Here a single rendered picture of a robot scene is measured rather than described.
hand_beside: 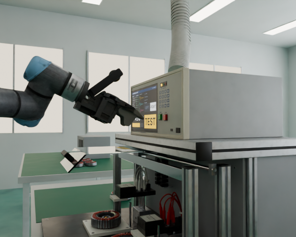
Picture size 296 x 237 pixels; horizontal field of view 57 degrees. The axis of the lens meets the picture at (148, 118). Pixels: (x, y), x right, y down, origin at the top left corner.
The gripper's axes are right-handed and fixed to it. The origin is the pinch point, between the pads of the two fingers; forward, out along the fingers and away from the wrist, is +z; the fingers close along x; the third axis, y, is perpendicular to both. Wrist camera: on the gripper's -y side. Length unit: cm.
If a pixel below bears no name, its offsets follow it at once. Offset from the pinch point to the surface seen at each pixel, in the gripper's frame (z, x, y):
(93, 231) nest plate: 6.6, -15.8, 41.7
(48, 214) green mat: -4, -52, 50
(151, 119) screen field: 6.9, -6.9, -1.8
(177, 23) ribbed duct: 38, -117, -107
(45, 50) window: -65, -468, -121
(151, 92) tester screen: 3.0, -6.9, -10.4
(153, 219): 15.4, 5.3, 27.8
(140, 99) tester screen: 3.5, -18.1, -9.1
